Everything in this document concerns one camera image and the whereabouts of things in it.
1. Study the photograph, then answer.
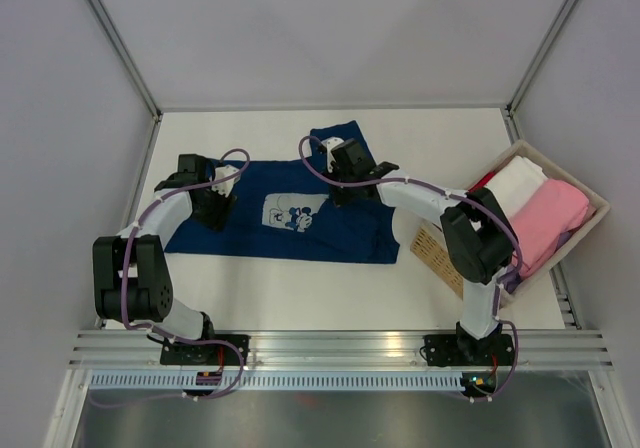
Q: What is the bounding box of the blue t shirt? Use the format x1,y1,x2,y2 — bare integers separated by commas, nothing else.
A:
166,152,399,264

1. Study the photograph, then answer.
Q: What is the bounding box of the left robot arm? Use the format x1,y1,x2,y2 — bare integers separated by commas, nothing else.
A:
92,154,250,364

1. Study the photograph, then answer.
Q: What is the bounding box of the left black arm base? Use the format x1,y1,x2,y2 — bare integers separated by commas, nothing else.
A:
160,334,251,368

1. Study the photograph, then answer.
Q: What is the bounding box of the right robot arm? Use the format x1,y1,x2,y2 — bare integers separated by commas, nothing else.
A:
318,137,519,363

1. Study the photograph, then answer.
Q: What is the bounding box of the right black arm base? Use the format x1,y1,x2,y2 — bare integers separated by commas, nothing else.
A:
420,333,516,368

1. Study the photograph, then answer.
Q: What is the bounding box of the wicker basket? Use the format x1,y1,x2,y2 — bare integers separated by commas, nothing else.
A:
410,140,610,307

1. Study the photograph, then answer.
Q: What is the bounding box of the red rolled t shirt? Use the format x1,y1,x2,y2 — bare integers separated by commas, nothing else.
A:
468,171,496,192

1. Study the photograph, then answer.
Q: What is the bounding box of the white rolled t shirt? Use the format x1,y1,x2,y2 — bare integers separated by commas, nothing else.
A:
485,155,547,218

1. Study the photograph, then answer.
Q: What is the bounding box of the purple rolled t shirt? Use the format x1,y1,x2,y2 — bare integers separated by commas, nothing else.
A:
505,231,572,294

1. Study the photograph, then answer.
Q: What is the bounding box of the pink rolled t shirt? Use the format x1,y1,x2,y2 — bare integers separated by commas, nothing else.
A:
511,179,589,279

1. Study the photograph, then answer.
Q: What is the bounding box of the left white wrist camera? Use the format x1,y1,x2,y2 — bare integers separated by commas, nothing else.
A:
211,165,240,198

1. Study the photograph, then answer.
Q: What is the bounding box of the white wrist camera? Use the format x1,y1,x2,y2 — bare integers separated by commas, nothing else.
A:
317,137,344,155
211,165,240,198

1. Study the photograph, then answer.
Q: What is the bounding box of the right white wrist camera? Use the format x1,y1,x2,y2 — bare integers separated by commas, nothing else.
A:
317,137,344,155

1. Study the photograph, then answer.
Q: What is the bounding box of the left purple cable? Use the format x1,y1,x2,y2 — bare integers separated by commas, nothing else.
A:
89,147,251,409

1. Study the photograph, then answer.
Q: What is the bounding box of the purple cable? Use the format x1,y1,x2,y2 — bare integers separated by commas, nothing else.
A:
298,135,524,405
89,147,251,409

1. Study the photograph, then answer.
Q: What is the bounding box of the aluminium frame rail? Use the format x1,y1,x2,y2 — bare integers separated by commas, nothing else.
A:
68,329,613,371

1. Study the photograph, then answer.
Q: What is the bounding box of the white slotted cable duct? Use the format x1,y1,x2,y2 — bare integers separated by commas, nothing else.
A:
89,370,463,392

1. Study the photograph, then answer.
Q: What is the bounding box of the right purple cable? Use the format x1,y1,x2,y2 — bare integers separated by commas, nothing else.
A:
298,135,524,405

